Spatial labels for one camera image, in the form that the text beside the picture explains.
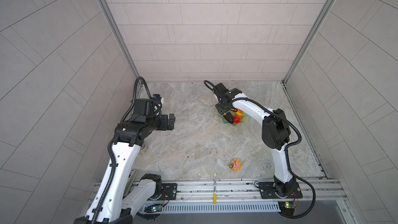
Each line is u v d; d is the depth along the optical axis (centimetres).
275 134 52
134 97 49
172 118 62
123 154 40
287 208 68
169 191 71
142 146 78
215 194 71
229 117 94
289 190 62
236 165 75
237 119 90
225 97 68
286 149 55
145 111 50
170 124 61
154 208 65
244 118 89
